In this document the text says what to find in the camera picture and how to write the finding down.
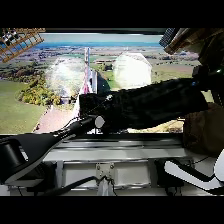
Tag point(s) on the dark checked shirt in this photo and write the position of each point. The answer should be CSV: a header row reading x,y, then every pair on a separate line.
x,y
150,103

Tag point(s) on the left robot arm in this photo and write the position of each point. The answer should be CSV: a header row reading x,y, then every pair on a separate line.
x,y
36,146

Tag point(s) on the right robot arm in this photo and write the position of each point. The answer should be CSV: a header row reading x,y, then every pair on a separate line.
x,y
186,173

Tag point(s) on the brown garment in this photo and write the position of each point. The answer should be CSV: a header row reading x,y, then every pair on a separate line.
x,y
204,130

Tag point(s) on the silver frame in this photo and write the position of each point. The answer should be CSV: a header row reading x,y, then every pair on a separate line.
x,y
116,155

